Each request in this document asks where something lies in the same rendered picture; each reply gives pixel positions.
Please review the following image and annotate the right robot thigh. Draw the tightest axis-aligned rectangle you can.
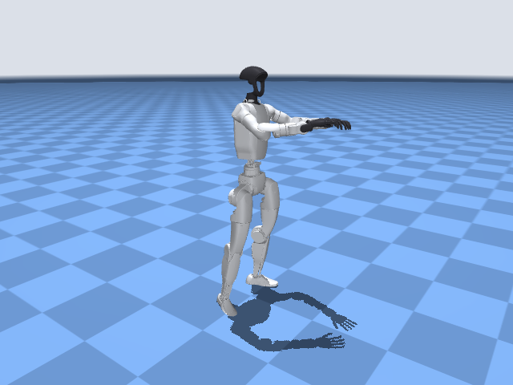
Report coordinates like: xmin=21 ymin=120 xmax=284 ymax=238
xmin=228 ymin=184 xmax=252 ymax=257

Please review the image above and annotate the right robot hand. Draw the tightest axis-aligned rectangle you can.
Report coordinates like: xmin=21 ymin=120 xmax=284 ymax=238
xmin=300 ymin=118 xmax=339 ymax=132

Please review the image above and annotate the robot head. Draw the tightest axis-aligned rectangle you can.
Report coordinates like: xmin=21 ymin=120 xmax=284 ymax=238
xmin=240 ymin=67 xmax=268 ymax=105

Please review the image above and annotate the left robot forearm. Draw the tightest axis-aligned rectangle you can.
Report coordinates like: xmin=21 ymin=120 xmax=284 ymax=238
xmin=297 ymin=117 xmax=327 ymax=129

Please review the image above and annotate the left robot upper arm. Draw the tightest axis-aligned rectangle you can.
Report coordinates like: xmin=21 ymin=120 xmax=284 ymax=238
xmin=265 ymin=104 xmax=301 ymax=124

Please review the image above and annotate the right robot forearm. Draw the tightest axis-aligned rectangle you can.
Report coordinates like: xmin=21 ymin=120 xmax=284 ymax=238
xmin=257 ymin=121 xmax=308 ymax=138

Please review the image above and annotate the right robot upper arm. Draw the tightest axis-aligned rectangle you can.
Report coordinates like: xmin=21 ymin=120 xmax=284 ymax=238
xmin=232 ymin=103 xmax=271 ymax=141

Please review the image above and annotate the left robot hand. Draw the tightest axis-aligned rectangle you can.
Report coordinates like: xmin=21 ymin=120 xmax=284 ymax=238
xmin=321 ymin=117 xmax=351 ymax=130

